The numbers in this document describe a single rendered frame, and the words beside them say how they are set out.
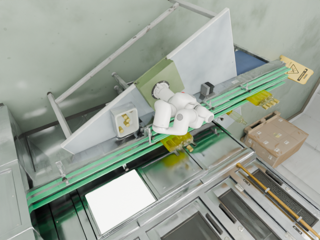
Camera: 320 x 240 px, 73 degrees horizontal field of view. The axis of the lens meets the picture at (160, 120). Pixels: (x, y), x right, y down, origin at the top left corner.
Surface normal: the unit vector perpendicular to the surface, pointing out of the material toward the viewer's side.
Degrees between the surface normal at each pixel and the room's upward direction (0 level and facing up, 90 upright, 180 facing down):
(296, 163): 90
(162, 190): 90
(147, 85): 1
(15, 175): 90
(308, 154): 90
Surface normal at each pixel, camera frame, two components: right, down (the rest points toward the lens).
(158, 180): 0.00, -0.73
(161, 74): 0.53, 0.59
